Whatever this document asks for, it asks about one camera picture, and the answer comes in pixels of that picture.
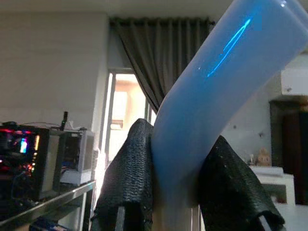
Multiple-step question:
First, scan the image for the grey pleated curtain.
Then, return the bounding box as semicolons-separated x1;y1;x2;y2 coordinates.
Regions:
109;16;216;114

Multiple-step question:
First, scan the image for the small beige figurine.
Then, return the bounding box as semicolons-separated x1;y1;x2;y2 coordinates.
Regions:
256;148;271;167

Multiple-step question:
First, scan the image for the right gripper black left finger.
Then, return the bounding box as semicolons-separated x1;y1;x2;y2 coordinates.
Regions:
90;117;155;231

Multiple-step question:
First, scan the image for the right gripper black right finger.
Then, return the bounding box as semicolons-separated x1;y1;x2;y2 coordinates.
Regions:
197;134;287;231

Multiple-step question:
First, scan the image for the black computer tower with lights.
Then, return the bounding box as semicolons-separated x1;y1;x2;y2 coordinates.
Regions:
0;121;52;202

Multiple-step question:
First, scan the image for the white low cabinet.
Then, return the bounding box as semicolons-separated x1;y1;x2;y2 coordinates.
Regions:
249;165;296;205

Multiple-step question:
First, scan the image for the white computer case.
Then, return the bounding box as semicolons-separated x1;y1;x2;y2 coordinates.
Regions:
59;128;96;185

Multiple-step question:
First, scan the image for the dark wooden door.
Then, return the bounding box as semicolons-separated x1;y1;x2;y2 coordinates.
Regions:
269;100;308;206

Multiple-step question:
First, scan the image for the glossy black cabinet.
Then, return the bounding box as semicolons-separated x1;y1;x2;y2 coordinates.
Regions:
0;180;97;231

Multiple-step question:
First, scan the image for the pink long-handled dustpan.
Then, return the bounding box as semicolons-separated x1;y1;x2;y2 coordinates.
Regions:
151;0;308;231

